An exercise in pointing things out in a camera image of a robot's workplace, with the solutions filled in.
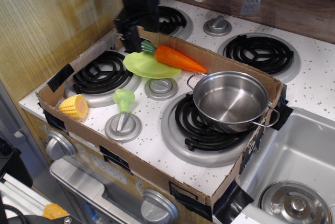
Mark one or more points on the silver oven door handle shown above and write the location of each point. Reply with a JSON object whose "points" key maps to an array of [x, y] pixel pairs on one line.
{"points": [[90, 191]]}

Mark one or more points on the silver oven knob left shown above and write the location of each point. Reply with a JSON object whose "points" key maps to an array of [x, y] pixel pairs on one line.
{"points": [[59, 146]]}

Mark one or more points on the green toy broccoli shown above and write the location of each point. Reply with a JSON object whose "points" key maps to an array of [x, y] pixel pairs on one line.
{"points": [[123, 98]]}

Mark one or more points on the back right black burner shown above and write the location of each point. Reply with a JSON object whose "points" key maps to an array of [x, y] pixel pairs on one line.
{"points": [[264, 53]]}

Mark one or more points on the silver stovetop knob middle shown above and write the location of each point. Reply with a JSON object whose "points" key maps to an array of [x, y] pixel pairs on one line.
{"points": [[161, 89]]}

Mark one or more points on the orange toy carrot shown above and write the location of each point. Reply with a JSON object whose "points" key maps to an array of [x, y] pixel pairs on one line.
{"points": [[171, 57]]}

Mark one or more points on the silver stovetop knob back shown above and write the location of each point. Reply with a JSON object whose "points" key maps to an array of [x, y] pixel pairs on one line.
{"points": [[217, 27]]}

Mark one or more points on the front right black burner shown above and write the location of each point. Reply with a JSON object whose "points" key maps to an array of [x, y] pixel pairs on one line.
{"points": [[198, 135]]}

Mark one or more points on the stainless steel pot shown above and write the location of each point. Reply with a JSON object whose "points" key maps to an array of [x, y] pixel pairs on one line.
{"points": [[231, 101]]}

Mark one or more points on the brown cardboard fence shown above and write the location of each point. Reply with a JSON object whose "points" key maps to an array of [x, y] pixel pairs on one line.
{"points": [[194, 185]]}

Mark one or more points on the silver oven knob right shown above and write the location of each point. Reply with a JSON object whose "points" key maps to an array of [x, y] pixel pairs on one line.
{"points": [[156, 208]]}

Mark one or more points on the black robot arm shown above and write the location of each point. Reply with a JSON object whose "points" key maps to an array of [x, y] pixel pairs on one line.
{"points": [[144, 13]]}

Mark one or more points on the silver stovetop knob front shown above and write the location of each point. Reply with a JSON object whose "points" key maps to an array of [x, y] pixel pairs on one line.
{"points": [[123, 127]]}

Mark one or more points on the yellow toy corn cob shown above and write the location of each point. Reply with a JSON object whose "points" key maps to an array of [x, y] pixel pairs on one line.
{"points": [[74, 106]]}

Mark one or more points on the front left black burner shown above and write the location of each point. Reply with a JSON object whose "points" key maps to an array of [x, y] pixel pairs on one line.
{"points": [[104, 74]]}

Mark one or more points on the silver stovetop knob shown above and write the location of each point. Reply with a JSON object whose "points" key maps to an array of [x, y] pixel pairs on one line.
{"points": [[217, 27], [161, 89], [123, 127]]}

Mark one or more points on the steel pot lid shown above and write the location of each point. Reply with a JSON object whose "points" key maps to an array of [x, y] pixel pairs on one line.
{"points": [[295, 202]]}

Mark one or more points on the light green plastic plate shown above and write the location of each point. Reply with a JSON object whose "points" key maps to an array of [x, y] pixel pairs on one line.
{"points": [[144, 64]]}

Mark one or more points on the silver oven knob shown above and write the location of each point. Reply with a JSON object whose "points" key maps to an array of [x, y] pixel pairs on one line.
{"points": [[156, 208], [59, 146]]}

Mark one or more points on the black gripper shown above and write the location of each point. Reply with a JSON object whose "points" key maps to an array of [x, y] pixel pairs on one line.
{"points": [[144, 13]]}

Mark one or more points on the stainless steel sink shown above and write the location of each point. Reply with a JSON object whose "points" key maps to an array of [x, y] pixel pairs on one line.
{"points": [[302, 151]]}

